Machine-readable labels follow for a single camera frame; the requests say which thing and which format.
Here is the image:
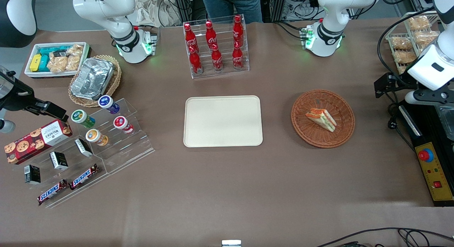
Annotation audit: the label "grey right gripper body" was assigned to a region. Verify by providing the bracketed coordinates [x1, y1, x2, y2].
[0, 75, 17, 98]

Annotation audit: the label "triangular sandwich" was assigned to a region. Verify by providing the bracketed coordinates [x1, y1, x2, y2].
[306, 108, 337, 132]

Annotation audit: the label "aluminium foil tray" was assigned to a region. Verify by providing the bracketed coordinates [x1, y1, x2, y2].
[71, 57, 115, 101]

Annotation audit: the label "oval tan wicker basket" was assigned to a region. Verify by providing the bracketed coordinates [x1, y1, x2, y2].
[68, 55, 122, 108]

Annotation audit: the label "round brown wicker basket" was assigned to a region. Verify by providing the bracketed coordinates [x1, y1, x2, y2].
[291, 89, 355, 148]

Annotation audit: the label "beige rectangular tray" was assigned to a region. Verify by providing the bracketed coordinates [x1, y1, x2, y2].
[183, 95, 264, 148]

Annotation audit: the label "green lid yogurt cup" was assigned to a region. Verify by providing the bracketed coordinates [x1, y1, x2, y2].
[71, 110, 95, 129]

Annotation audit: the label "red cookie box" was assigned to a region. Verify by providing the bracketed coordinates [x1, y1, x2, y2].
[4, 119, 73, 165]

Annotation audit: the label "yellow small box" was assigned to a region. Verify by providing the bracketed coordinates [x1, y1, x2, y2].
[29, 54, 42, 72]

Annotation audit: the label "white rectangular bin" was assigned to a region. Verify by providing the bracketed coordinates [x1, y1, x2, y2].
[24, 42, 92, 79]

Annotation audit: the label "white round knob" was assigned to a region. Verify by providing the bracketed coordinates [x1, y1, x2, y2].
[0, 119, 16, 134]

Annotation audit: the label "orange lid yogurt cup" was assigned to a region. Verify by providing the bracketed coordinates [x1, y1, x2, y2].
[85, 129, 109, 147]

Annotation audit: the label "small black carton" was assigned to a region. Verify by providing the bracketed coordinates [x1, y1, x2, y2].
[50, 152, 69, 171]
[24, 165, 41, 185]
[75, 138, 93, 158]

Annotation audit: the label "clear cracker packet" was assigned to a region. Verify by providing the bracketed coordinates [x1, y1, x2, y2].
[47, 55, 68, 73]
[66, 45, 84, 72]

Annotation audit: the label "steel pan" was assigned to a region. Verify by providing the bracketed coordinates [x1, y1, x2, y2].
[434, 105, 454, 141]

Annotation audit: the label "clear acrylic stepped riser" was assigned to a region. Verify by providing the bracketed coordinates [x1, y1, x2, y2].
[73, 98, 156, 175]
[10, 133, 109, 209]

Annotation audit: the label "black appliance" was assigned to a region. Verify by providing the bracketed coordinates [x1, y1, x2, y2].
[399, 98, 454, 152]

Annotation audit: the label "blue lid yogurt cup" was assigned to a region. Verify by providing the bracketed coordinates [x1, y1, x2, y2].
[98, 95, 120, 115]

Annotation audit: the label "red lid yogurt cup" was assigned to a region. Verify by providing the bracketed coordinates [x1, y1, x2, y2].
[113, 116, 134, 134]

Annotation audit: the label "snickers chocolate bar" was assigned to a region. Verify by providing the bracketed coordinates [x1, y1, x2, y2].
[70, 164, 100, 190]
[37, 179, 68, 206]

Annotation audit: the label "yellow emergency stop control box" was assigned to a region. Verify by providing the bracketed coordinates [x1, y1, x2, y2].
[414, 142, 454, 207]

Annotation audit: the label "white crumpled cloth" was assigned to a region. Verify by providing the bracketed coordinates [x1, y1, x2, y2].
[133, 0, 181, 27]

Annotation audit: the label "red cola bottle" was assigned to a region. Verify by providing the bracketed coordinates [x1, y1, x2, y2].
[211, 44, 223, 72]
[233, 15, 244, 47]
[232, 42, 244, 70]
[206, 21, 217, 49]
[184, 23, 198, 52]
[189, 46, 203, 74]

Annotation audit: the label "clear acrylic bottle rack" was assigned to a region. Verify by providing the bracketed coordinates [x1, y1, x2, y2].
[183, 14, 250, 79]

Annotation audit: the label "person in blue jeans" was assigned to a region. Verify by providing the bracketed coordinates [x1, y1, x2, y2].
[200, 0, 263, 24]

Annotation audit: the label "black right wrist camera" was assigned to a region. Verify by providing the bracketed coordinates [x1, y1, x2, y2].
[3, 86, 35, 111]

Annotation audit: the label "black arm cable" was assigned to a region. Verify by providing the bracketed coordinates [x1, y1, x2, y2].
[377, 5, 438, 85]

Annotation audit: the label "black cable with plug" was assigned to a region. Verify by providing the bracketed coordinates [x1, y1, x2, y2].
[387, 94, 415, 150]

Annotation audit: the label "white wire shelf rack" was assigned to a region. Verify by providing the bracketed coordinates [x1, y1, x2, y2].
[386, 11, 447, 75]

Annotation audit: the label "black base cable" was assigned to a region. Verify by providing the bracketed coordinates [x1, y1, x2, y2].
[273, 21, 306, 40]

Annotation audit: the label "tangled background cables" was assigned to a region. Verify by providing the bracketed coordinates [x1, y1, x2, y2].
[286, 0, 321, 21]

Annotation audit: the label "black metal frame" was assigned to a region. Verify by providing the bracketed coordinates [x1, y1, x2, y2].
[173, 0, 194, 23]
[270, 0, 288, 22]

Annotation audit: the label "long black floor cable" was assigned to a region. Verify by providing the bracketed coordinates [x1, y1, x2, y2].
[316, 227, 454, 247]

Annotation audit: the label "looped black floor cable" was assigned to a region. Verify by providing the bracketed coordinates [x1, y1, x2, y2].
[397, 229, 454, 247]

